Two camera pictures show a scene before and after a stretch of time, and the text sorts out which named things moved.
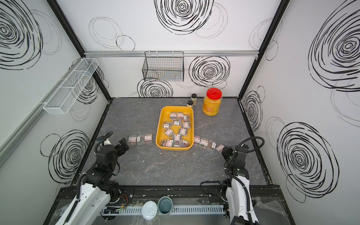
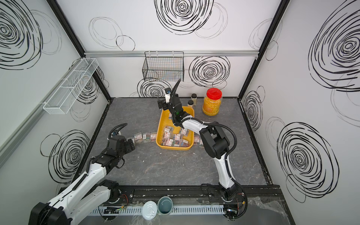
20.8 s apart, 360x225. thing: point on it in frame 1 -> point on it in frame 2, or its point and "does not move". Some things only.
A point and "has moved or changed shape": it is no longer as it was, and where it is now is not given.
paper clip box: [197, 140] does not move
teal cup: [165, 206] does not move
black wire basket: [163, 66] does not move
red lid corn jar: [212, 102] does not move
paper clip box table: [148, 138] has moved or changed shape
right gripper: [226, 152] -> [163, 103]
